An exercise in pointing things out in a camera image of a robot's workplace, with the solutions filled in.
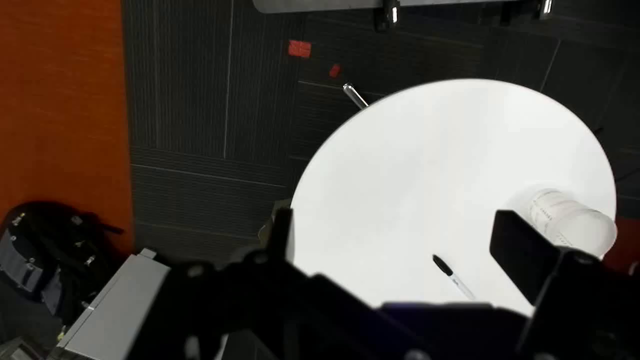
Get large red tape mark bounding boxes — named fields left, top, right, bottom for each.
left=285, top=38, right=313, bottom=60

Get white cabinet with gray cushion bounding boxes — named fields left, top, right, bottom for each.
left=54, top=247, right=174, bottom=360

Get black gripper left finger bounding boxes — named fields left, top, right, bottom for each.
left=126, top=207, right=436, bottom=360

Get black backpack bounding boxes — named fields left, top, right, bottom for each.
left=0, top=198, right=130, bottom=357

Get black capped white marker pen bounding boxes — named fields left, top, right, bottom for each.
left=430, top=253, right=478, bottom=303

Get round white table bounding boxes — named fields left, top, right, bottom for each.
left=0, top=0, right=640, bottom=277

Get clear plastic measuring cup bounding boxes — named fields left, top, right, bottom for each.
left=503, top=186, right=619, bottom=263

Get gray metal frame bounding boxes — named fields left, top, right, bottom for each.
left=250, top=0, right=555, bottom=28

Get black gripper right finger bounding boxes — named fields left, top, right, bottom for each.
left=488, top=211, right=640, bottom=360

